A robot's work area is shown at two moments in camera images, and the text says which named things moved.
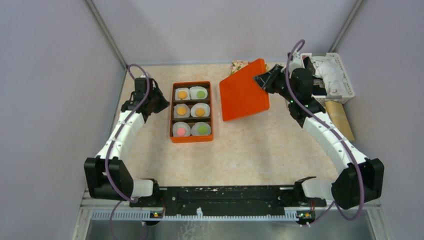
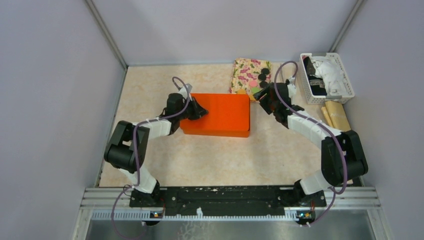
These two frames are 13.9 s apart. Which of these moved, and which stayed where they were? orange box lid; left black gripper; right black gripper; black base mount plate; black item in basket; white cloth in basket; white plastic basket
Moved: right black gripper; orange box lid; left black gripper
Stayed: black base mount plate; black item in basket; white plastic basket; white cloth in basket
